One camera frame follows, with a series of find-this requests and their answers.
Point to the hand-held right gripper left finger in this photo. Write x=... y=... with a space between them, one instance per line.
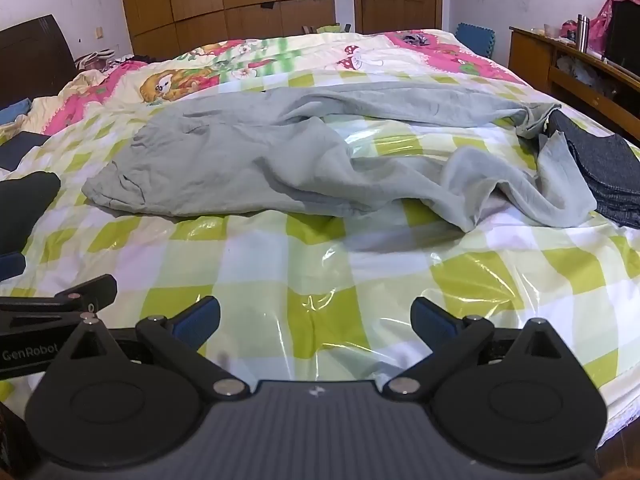
x=197 y=322

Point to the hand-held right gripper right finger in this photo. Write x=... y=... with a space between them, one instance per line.
x=432 y=322

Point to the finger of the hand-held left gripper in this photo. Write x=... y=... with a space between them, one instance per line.
x=11 y=265
x=95 y=290

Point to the light grey pants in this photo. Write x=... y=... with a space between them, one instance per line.
x=240 y=160

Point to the dark grey folded pants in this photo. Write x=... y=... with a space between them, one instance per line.
x=600 y=165

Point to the green checked printed blanket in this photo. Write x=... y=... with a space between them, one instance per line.
x=210 y=270

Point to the dark cloth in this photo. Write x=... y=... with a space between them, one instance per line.
x=27 y=210

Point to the dark navy flat item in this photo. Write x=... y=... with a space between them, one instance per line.
x=22 y=147

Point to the blue cloth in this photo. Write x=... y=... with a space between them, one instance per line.
x=15 y=111

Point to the dark wooden headboard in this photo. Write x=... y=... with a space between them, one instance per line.
x=30 y=60

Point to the black white striped bag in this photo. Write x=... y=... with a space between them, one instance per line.
x=97 y=59

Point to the wooden desk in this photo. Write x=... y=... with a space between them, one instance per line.
x=530 y=60

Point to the blue foam mat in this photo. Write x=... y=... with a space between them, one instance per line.
x=475 y=39

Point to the white crumpled bag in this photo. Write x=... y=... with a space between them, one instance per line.
x=572 y=67

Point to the green cloth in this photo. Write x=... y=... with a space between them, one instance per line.
x=330 y=28

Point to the steel thermos bottle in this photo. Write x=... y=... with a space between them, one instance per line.
x=583 y=32

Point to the black monitor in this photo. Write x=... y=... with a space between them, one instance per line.
x=622 y=40

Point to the pink cloth cover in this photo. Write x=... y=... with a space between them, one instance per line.
x=612 y=7

